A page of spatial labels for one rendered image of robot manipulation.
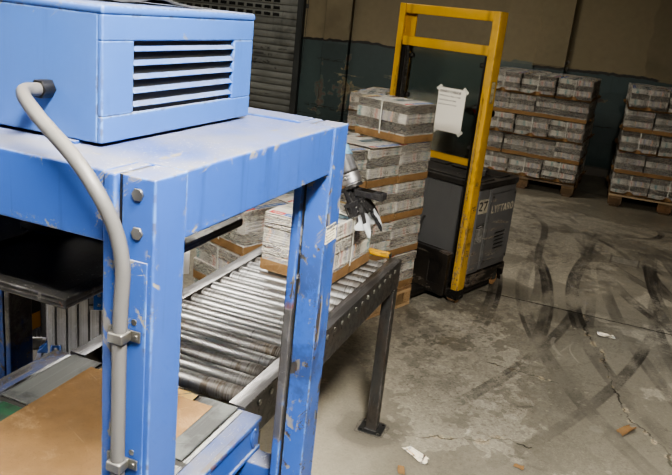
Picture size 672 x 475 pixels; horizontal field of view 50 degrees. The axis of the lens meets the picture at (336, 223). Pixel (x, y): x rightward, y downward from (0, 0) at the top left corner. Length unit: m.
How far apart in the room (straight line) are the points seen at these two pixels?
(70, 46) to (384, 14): 9.46
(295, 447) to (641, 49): 8.68
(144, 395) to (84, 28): 0.52
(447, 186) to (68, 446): 3.54
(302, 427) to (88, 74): 0.95
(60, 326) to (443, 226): 2.64
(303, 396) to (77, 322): 1.80
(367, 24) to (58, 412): 9.15
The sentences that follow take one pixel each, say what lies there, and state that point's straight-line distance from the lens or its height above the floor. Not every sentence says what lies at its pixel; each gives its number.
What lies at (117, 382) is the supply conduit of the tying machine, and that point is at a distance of 1.03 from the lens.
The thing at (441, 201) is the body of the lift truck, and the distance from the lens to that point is 4.87.
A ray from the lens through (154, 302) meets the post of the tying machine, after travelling 0.98.
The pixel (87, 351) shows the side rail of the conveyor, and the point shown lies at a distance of 2.13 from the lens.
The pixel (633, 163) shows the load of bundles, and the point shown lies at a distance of 8.36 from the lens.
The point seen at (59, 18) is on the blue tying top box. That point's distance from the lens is 1.14.
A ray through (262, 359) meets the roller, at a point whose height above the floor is 0.79.
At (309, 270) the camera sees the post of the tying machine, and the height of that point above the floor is 1.24.
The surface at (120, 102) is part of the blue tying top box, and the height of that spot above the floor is 1.61.
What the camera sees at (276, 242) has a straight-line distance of 2.67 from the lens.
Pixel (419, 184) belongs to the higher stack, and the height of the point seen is 0.80.
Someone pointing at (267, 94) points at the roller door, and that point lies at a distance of 11.17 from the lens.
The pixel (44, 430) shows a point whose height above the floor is 0.80.
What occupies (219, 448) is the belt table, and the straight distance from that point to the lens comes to 1.73.
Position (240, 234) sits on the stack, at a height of 0.71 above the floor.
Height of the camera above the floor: 1.78
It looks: 17 degrees down
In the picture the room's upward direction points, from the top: 6 degrees clockwise
